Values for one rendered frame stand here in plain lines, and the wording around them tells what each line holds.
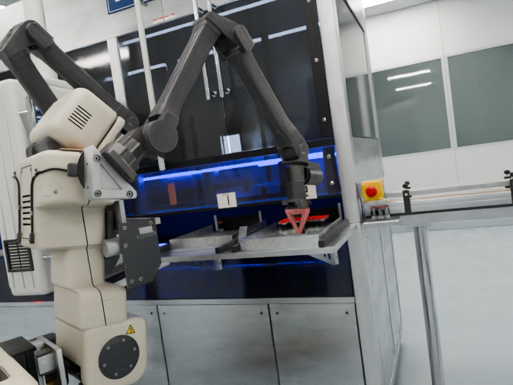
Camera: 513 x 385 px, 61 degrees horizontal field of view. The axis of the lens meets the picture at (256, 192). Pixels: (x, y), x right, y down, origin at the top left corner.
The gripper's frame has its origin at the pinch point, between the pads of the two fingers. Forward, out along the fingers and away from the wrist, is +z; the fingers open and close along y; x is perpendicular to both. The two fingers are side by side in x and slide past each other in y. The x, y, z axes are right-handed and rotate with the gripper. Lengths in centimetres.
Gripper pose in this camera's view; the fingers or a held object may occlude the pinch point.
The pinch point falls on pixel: (298, 231)
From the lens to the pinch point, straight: 133.7
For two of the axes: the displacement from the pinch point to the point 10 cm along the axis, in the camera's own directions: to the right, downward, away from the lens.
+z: 0.5, 9.9, -1.2
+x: -9.2, 0.9, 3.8
